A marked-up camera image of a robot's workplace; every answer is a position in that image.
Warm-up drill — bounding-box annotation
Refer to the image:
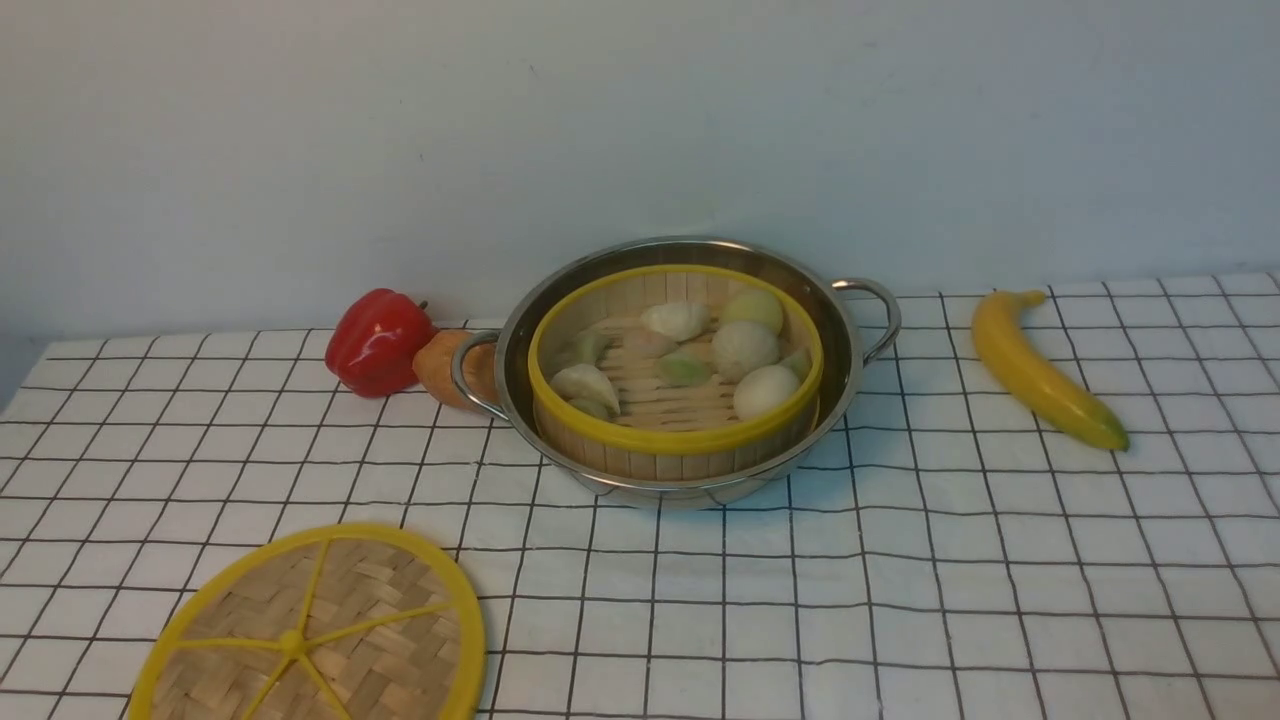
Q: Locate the yellow-rimmed bamboo steamer basket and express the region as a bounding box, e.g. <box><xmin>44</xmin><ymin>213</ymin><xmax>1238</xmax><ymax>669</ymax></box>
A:
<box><xmin>526</xmin><ymin>264</ymin><xmax>826</xmax><ymax>480</ymax></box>

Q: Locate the yellow-rimmed bamboo steamer lid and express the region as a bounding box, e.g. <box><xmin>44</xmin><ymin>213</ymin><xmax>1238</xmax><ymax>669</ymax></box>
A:
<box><xmin>127</xmin><ymin>523</ymin><xmax>486</xmax><ymax>719</ymax></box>

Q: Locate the pinkish dumpling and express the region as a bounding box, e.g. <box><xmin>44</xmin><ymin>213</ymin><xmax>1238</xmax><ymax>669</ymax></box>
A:
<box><xmin>622</xmin><ymin>327</ymin><xmax>678</xmax><ymax>360</ymax></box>

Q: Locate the pale green dumpling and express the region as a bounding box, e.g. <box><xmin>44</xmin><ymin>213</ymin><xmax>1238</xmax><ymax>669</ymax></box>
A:
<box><xmin>567</xmin><ymin>329</ymin><xmax>614</xmax><ymax>368</ymax></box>

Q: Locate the red bell pepper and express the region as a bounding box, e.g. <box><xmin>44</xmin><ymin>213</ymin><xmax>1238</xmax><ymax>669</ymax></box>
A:
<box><xmin>324</xmin><ymin>288</ymin><xmax>439</xmax><ymax>398</ymax></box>

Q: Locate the yellow banana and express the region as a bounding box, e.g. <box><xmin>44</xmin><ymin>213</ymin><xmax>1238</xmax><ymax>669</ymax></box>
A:
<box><xmin>972</xmin><ymin>290</ymin><xmax>1130</xmax><ymax>452</ymax></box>

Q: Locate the white checkered tablecloth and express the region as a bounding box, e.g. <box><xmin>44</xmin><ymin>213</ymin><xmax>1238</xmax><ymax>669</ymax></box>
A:
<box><xmin>1</xmin><ymin>272</ymin><xmax>1279</xmax><ymax>719</ymax></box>

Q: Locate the stainless steel two-handled pot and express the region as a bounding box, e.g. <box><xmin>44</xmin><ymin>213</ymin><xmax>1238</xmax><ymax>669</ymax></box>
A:
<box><xmin>452</xmin><ymin>236</ymin><xmax>902</xmax><ymax>509</ymax></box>

